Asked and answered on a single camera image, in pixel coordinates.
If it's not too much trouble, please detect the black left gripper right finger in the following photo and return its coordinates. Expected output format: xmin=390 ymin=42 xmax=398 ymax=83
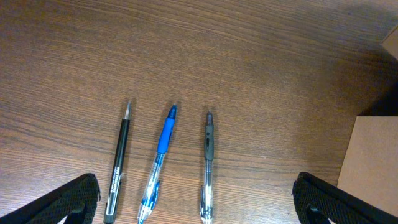
xmin=292 ymin=172 xmax=397 ymax=224

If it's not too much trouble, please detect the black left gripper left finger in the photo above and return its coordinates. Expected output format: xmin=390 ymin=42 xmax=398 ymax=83
xmin=1 ymin=173 xmax=101 ymax=224

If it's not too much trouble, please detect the black pen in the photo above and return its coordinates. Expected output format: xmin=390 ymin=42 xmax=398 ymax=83
xmin=103 ymin=101 xmax=131 ymax=224

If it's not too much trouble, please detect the open cardboard box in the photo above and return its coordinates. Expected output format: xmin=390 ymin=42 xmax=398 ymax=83
xmin=337 ymin=24 xmax=398 ymax=218

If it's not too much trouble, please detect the blue pen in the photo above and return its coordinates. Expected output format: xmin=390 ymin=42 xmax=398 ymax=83
xmin=137 ymin=105 xmax=177 ymax=224

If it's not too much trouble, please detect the grey clear pen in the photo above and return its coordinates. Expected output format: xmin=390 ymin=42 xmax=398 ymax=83
xmin=200 ymin=111 xmax=215 ymax=224

